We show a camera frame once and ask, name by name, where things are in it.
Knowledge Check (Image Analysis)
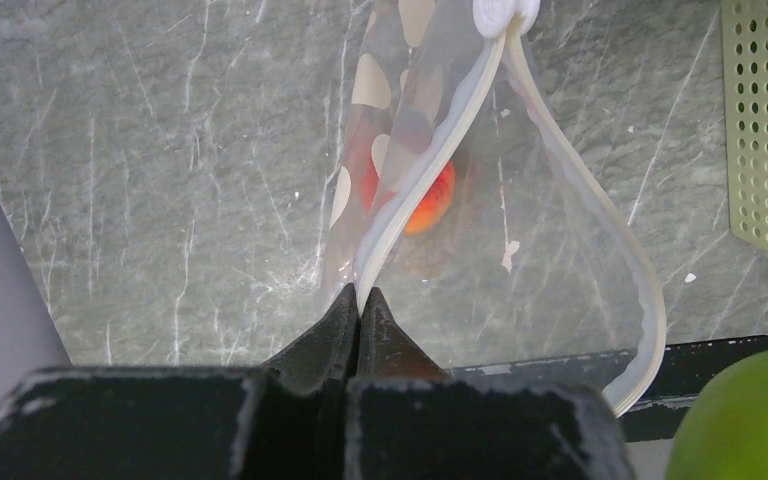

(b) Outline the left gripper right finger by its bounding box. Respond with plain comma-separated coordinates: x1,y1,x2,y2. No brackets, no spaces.
347,288,635,479

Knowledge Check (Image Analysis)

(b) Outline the pale green perforated basket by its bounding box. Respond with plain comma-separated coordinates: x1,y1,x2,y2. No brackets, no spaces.
721,0,768,256

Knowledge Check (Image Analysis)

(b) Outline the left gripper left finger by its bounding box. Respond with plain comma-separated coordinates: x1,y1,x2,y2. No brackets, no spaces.
0,285,359,479

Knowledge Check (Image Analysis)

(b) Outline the orange peach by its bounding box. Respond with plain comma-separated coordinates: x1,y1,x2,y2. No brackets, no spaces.
360,155,456,237

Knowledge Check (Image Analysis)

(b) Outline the clear dotted zip bag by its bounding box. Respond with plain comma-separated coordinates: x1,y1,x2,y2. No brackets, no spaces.
319,1,666,414

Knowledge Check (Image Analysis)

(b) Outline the green apple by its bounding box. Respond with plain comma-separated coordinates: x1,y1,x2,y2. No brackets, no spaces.
665,351,768,479

